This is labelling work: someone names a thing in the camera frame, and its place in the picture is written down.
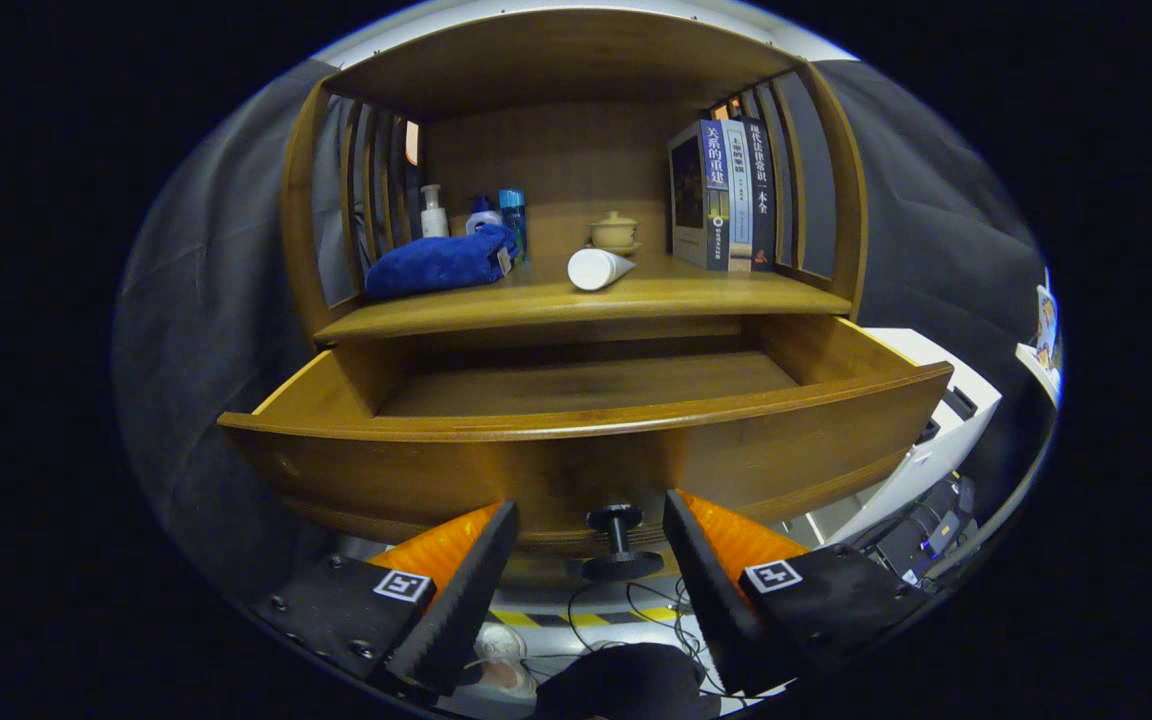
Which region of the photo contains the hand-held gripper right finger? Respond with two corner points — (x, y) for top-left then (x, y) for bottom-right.
(663, 488), (937, 696)

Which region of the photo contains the white green cream tube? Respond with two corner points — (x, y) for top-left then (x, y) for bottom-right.
(567, 248), (637, 292)

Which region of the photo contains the beige lidded tea bowl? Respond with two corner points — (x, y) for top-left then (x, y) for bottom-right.
(589, 210), (642, 256)

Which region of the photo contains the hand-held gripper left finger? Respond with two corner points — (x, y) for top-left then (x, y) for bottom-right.
(256, 500), (520, 698)

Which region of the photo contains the blue towel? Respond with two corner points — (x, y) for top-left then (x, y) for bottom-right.
(365, 223), (520, 301)

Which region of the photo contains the person's white shoe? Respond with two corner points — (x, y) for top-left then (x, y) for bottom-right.
(474, 624), (539, 699)

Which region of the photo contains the yellow black floor tape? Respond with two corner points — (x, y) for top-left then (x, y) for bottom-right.
(489, 605), (685, 629)

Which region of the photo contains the blue spine book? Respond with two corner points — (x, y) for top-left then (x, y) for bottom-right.
(668, 120), (732, 272)

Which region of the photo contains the wooden countertop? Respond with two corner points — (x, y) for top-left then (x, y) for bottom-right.
(314, 250), (852, 344)

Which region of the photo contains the grey spine book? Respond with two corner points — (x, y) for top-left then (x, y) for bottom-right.
(721, 118), (755, 272)

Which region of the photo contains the wooden drawer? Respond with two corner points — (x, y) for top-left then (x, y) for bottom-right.
(218, 315), (955, 586)

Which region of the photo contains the person's dark trouser leg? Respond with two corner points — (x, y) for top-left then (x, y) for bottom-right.
(534, 642), (722, 720)

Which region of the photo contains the wooden cabinet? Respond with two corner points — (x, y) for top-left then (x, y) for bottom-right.
(218, 8), (955, 586)

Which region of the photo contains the clear blue bottle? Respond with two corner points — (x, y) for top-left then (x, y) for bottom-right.
(497, 188), (529, 263)

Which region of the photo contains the black floor cable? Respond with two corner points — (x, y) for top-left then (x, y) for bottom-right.
(566, 575), (727, 696)

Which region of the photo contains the white box unit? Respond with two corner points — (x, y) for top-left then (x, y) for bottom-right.
(781, 327), (1002, 546)

